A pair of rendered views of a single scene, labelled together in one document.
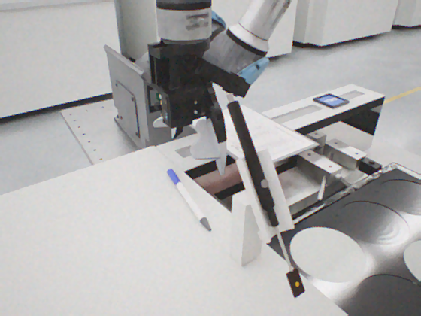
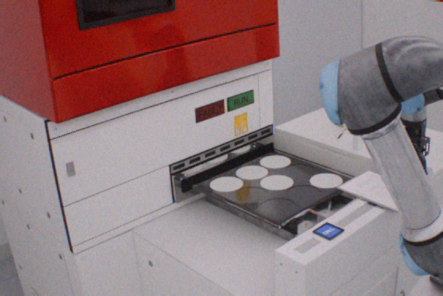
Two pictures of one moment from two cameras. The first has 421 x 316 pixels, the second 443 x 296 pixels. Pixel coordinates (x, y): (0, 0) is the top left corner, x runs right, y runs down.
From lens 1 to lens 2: 197 cm
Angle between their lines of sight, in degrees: 125
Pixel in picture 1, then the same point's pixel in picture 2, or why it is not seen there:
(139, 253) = not seen: hidden behind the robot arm
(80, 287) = not seen: hidden behind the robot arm
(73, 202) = (432, 153)
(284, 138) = (357, 187)
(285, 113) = (363, 214)
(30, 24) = not seen: outside the picture
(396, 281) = (299, 176)
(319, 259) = (329, 178)
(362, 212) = (308, 196)
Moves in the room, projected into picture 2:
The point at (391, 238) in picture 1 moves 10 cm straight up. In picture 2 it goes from (296, 188) to (296, 157)
